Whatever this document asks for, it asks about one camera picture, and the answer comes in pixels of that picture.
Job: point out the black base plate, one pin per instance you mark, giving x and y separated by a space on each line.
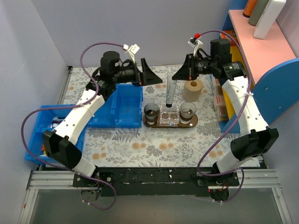
152 181

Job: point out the white toothpaste tube black cap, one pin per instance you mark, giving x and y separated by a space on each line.
170 92

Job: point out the clear acrylic holder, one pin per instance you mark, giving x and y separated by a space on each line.
169 116

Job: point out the orange snack box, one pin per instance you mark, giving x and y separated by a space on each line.
232 34

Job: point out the aluminium rail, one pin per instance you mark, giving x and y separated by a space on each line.
254 198

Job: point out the blue toiletry bin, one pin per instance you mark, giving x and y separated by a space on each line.
44 122

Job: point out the clear glass cup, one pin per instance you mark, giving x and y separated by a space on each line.
187 110

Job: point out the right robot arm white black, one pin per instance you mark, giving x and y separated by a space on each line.
256 135

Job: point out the colourful shelf unit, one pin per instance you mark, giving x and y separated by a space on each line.
273 64

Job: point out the brown toilet paper roll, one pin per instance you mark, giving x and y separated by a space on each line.
192 90

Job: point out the orange bottle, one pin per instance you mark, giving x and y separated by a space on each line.
250 5

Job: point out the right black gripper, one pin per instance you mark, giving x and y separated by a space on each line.
190 67

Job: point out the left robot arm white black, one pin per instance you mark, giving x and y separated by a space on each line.
60 143

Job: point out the blue double bin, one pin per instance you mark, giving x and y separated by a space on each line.
123 109

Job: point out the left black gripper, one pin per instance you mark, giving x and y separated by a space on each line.
140 75

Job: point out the grey bottle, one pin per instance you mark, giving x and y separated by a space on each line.
257 12

